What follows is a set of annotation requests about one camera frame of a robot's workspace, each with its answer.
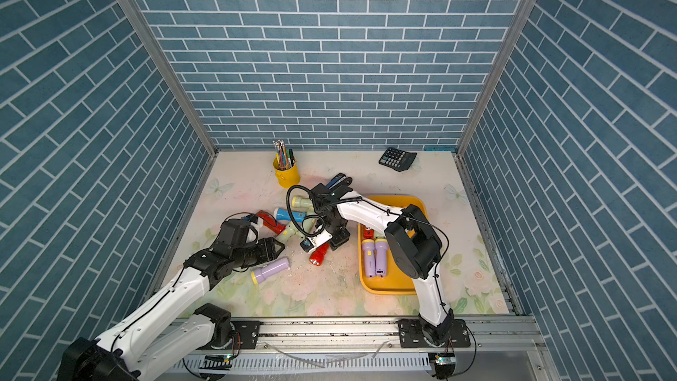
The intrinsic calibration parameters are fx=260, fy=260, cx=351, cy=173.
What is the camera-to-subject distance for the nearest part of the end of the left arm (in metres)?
0.58

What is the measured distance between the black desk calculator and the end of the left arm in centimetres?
62

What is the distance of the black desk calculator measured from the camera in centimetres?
114
